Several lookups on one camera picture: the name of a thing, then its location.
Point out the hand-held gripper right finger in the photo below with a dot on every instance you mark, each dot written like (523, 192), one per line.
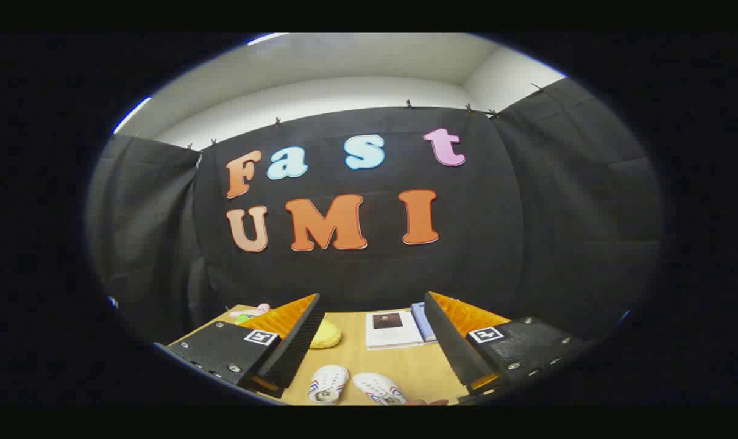
(451, 347)

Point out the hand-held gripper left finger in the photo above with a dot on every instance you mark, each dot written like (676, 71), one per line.
(295, 353)

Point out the white canvas shoe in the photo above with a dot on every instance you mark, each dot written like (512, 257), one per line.
(329, 381)
(378, 385)

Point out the yellow round plush toy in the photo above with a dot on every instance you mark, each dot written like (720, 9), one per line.
(327, 335)

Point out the blue book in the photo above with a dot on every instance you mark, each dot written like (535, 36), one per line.
(420, 320)

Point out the white book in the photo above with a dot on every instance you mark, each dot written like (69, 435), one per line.
(399, 335)

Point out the pink starfish plush toy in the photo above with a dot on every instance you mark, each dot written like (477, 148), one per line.
(253, 311)

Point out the black backdrop cloth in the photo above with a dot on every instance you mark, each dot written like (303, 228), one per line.
(496, 213)

